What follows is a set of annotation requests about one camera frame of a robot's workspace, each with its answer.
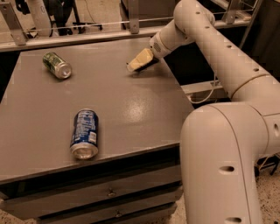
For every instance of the black wheeled cart base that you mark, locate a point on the black wheeled cart base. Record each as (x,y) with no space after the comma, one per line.
(267,162)

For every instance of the metal railing frame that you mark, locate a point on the metal railing frame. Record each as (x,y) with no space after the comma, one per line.
(236,13)

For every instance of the black rxbar chocolate bar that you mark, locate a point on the black rxbar chocolate bar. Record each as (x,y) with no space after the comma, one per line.
(151,63)

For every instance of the green soda can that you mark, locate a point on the green soda can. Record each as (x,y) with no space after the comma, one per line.
(57,66)

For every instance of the blue pepsi can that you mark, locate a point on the blue pepsi can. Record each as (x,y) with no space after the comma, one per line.
(84,143)

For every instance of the grey drawer cabinet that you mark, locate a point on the grey drawer cabinet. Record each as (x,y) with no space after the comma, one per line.
(101,147)

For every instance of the black office chair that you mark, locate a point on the black office chair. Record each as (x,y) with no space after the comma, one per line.
(45,13)

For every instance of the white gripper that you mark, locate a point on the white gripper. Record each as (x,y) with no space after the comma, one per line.
(157,46)

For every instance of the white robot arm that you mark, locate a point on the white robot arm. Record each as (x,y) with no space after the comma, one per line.
(221,142)

